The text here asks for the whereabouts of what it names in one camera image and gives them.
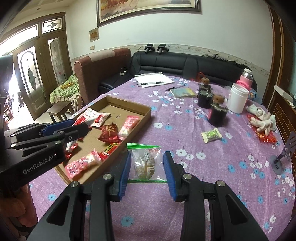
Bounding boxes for white red snack sachet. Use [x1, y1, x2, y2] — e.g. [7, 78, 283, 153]
[90, 113, 111, 128]

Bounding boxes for long pink candy packet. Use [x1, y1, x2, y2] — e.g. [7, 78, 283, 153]
[65, 149, 101, 179]

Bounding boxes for red gold bar packet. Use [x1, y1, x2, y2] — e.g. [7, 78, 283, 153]
[99, 143, 120, 162]

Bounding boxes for dark red foil packet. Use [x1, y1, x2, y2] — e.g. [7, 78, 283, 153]
[98, 124, 121, 144]

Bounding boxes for small pink candy packet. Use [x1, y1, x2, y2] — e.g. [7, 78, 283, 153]
[118, 115, 140, 140]

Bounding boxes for clear green-edged snack bag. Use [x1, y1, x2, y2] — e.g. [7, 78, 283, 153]
[126, 143, 167, 183]

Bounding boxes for green white pastry packet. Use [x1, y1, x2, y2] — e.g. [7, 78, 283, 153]
[201, 128, 222, 144]

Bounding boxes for large white red sachet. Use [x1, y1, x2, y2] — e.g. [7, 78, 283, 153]
[66, 108, 99, 153]

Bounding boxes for person's left hand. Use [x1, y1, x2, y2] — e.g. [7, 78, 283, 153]
[1, 184, 38, 237]

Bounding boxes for wooden stool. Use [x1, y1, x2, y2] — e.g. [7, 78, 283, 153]
[47, 101, 74, 123]

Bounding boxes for cardboard tray box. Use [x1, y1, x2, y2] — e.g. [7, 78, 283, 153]
[55, 96, 152, 184]

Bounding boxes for green floral blanket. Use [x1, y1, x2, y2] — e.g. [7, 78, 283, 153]
[49, 74, 79, 103]

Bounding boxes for brown armchair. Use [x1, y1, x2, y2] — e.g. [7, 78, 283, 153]
[73, 48, 131, 105]

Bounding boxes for grey phone stand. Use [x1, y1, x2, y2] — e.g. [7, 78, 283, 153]
[270, 131, 296, 175]

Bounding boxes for wooden glass door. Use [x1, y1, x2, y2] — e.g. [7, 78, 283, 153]
[1, 11, 73, 120]

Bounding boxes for purple floral tablecloth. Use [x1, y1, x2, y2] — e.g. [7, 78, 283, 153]
[28, 75, 296, 241]

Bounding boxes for red plastic bag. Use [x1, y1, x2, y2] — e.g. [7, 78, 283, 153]
[247, 114, 277, 144]

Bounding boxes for white paper stack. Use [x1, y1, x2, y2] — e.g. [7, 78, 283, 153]
[134, 73, 175, 88]

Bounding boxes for black leather sofa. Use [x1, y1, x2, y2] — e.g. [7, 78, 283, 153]
[98, 51, 247, 94]

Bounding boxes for black pen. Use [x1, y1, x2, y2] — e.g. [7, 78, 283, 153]
[137, 81, 165, 86]

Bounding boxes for white work gloves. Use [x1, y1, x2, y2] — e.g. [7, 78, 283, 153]
[247, 104, 276, 136]

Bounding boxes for front black tea canister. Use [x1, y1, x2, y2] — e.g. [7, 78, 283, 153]
[208, 94, 229, 127]

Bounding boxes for black tea canister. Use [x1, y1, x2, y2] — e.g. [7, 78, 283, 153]
[198, 90, 213, 109]
[199, 77, 211, 92]
[208, 94, 229, 127]

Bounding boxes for small notebook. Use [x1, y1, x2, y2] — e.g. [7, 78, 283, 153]
[170, 87, 197, 98]

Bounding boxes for left black device on sofa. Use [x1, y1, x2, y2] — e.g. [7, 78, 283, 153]
[144, 43, 156, 54]

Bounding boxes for black device on sofa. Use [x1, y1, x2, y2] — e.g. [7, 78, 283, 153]
[144, 43, 156, 54]
[157, 44, 169, 54]

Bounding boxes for middle black tea canister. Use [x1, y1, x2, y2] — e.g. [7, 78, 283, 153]
[198, 90, 213, 109]

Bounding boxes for right black device on sofa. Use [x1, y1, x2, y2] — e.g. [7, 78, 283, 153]
[157, 44, 169, 54]

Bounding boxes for rear black tea canister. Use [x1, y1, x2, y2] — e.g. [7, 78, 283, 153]
[199, 77, 211, 92]

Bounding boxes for red bag on sofa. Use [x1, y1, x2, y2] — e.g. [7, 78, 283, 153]
[196, 72, 206, 82]

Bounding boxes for pink thermos bottle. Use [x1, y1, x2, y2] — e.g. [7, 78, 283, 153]
[236, 68, 253, 90]

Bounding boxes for wall plaque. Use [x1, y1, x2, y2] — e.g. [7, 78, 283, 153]
[89, 28, 99, 42]

